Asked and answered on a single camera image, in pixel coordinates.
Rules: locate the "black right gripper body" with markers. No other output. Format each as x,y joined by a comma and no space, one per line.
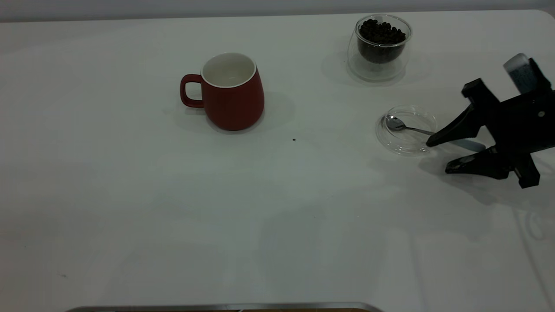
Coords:
524,123

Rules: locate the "clear double-wall glass cup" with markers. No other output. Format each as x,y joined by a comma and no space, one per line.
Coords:
373,73

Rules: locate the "red ceramic mug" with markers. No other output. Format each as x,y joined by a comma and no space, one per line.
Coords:
234,108

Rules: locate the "clear glass saucer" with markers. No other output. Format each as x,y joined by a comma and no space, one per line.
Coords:
403,145

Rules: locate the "pile of coffee beans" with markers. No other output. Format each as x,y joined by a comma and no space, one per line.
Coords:
381,37

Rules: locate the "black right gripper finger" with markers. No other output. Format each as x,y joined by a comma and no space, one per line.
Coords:
481,164
475,110

